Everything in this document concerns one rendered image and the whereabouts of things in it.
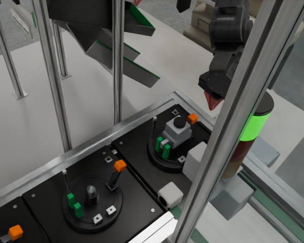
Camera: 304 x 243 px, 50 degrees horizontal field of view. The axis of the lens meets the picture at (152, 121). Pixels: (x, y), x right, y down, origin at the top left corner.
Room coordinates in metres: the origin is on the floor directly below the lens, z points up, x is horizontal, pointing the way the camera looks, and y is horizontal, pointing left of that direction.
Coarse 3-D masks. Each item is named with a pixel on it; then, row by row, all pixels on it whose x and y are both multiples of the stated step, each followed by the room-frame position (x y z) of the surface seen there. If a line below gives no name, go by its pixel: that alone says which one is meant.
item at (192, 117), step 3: (192, 114) 0.55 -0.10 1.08; (189, 117) 0.54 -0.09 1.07; (192, 117) 0.54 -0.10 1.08; (195, 117) 0.54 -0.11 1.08; (189, 120) 0.53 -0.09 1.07; (192, 120) 0.53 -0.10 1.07; (195, 120) 0.53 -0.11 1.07; (189, 123) 0.53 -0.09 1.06; (192, 123) 0.53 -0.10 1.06; (192, 126) 0.53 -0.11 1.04; (192, 129) 0.54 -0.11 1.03
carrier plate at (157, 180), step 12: (168, 108) 0.65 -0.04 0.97; (180, 108) 0.66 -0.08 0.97; (156, 120) 0.60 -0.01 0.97; (168, 120) 0.60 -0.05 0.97; (132, 132) 0.54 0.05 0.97; (144, 132) 0.55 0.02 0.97; (192, 132) 0.57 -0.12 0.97; (204, 132) 0.58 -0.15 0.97; (120, 144) 0.50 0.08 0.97; (132, 144) 0.50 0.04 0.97; (144, 144) 0.51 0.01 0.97; (132, 156) 0.46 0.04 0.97; (144, 156) 0.47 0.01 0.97; (132, 168) 0.43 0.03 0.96; (144, 168) 0.43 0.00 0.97; (156, 168) 0.44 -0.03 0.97; (144, 180) 0.40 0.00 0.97; (156, 180) 0.40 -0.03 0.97; (168, 180) 0.41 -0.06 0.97; (180, 180) 0.41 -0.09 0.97; (156, 192) 0.37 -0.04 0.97
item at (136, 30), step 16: (48, 0) 0.56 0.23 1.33; (64, 0) 0.57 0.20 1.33; (80, 0) 0.59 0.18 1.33; (96, 0) 0.61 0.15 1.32; (64, 16) 0.56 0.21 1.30; (80, 16) 0.58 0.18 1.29; (96, 16) 0.61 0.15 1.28; (128, 16) 0.74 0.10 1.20; (144, 16) 0.74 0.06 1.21; (128, 32) 0.65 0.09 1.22; (144, 32) 0.68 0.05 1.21
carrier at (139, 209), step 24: (72, 168) 0.40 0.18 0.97; (96, 168) 0.41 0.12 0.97; (48, 192) 0.33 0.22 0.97; (72, 192) 0.33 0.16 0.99; (96, 192) 0.32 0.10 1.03; (120, 192) 0.35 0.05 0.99; (144, 192) 0.37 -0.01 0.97; (48, 216) 0.27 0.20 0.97; (72, 216) 0.27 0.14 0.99; (96, 216) 0.27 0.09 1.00; (120, 216) 0.30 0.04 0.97; (144, 216) 0.30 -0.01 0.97; (72, 240) 0.23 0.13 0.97; (96, 240) 0.24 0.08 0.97; (120, 240) 0.24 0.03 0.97
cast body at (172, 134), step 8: (176, 120) 0.50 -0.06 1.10; (184, 120) 0.51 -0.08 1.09; (168, 128) 0.49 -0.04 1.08; (176, 128) 0.49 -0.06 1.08; (184, 128) 0.49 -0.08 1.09; (168, 136) 0.48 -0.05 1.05; (176, 136) 0.47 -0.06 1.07; (184, 136) 0.49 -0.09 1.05; (160, 144) 0.47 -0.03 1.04; (168, 144) 0.48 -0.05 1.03; (176, 144) 0.47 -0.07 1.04
